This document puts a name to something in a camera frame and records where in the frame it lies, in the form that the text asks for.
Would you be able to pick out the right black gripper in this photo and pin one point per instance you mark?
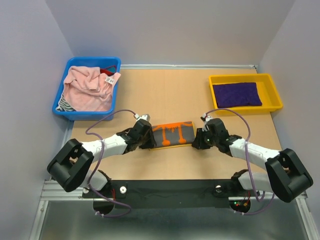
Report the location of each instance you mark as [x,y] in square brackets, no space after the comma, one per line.
[198,143]

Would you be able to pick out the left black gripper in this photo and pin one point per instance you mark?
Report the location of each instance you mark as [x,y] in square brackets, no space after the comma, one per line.
[151,142]

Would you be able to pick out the orange towel with grey spots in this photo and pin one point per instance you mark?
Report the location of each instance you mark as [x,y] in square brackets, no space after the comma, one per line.
[172,135]

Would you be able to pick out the purple towel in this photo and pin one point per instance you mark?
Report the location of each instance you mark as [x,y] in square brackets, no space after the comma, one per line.
[232,95]

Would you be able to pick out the pink towel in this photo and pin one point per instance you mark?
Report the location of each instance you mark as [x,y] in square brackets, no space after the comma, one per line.
[87,90]

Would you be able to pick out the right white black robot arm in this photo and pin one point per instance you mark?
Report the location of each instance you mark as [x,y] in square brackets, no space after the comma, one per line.
[285,175]

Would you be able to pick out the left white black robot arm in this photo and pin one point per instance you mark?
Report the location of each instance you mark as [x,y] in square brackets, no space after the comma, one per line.
[71,165]

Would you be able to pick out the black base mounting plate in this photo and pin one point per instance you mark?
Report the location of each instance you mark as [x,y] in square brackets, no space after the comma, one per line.
[173,194]

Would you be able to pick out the red teal towel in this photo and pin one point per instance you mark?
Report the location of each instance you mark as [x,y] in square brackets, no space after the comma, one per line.
[109,71]

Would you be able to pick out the grey white striped towel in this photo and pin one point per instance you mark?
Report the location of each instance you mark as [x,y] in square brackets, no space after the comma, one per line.
[63,105]

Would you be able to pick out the yellow plastic tray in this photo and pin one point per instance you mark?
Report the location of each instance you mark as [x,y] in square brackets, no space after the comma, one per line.
[266,88]

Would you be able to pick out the blue plastic bin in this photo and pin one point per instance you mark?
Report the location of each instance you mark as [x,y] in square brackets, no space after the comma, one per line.
[103,62]

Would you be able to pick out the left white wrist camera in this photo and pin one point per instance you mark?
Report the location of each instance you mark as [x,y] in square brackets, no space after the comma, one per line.
[144,117]

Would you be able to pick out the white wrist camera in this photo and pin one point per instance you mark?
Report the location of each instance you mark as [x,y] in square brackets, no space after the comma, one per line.
[205,118]
[144,117]

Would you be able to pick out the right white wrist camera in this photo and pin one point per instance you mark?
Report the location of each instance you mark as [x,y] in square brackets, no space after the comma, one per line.
[205,118]

